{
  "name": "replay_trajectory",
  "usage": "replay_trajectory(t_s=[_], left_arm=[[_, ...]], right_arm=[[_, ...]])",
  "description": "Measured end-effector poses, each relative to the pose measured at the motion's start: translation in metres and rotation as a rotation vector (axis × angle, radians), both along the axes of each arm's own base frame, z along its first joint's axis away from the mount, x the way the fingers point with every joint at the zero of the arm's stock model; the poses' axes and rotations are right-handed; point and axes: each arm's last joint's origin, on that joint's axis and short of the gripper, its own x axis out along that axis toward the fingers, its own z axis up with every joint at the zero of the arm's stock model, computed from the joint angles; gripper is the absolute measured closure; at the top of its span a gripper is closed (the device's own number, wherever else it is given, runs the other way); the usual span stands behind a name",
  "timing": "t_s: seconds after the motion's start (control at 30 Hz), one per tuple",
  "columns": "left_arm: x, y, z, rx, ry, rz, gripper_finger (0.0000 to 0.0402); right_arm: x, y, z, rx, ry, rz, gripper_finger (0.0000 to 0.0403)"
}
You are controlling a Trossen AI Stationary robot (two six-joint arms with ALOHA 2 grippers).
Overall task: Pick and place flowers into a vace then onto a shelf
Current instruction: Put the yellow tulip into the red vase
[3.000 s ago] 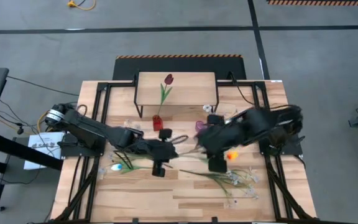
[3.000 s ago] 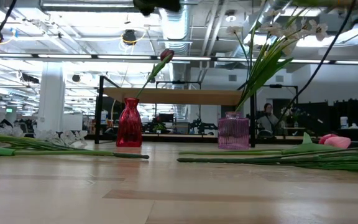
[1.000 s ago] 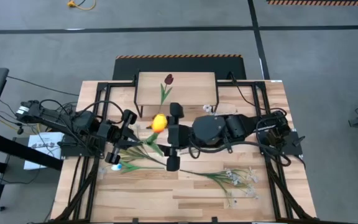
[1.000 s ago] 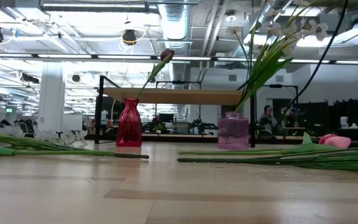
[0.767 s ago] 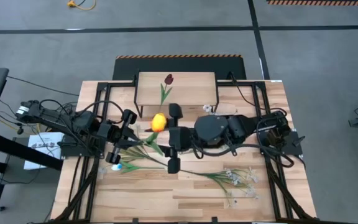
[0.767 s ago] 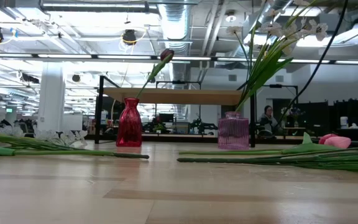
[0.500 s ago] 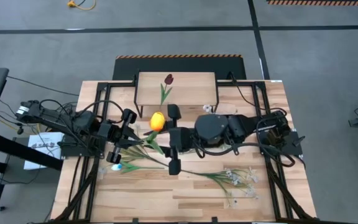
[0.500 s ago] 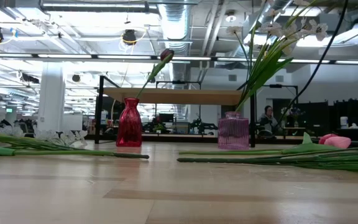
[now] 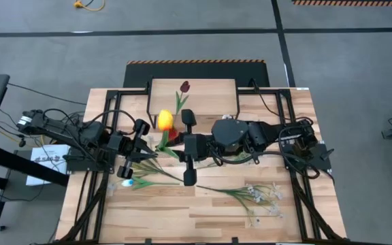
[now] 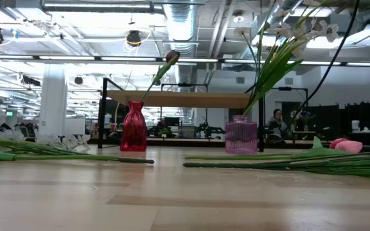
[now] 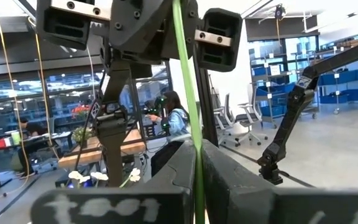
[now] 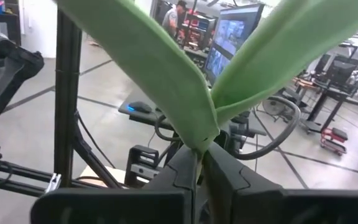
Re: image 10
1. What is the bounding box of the red ribbed glass vase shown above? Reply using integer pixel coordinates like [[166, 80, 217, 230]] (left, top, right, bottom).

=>
[[119, 100, 148, 153]]

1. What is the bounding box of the black overhead crossbar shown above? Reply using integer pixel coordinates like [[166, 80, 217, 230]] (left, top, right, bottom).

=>
[[0, 53, 370, 67]]

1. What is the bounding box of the person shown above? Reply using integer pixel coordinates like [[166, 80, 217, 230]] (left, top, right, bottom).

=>
[[266, 108, 288, 142]]

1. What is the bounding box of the wooden shelf black metal frame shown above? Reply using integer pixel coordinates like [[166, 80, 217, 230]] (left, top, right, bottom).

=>
[[97, 78, 310, 153]]

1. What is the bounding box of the pink artificial tulip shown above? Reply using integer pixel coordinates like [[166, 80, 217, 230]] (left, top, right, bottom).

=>
[[184, 136, 364, 161]]

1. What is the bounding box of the pink ribbed glass vase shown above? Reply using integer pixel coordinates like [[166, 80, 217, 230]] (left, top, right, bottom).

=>
[[225, 114, 259, 156]]

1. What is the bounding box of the white blossom artificial spray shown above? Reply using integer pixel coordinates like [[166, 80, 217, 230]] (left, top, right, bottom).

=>
[[233, 0, 340, 116], [182, 149, 370, 180], [0, 130, 91, 157]]

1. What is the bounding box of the black partition panel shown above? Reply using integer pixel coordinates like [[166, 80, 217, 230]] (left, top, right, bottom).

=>
[[306, 101, 370, 134]]

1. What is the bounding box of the thin black cable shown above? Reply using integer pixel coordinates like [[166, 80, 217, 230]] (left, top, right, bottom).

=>
[[287, 0, 361, 128]]

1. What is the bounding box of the blue white artificial tulip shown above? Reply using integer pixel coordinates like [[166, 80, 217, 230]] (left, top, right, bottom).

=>
[[0, 146, 155, 165]]

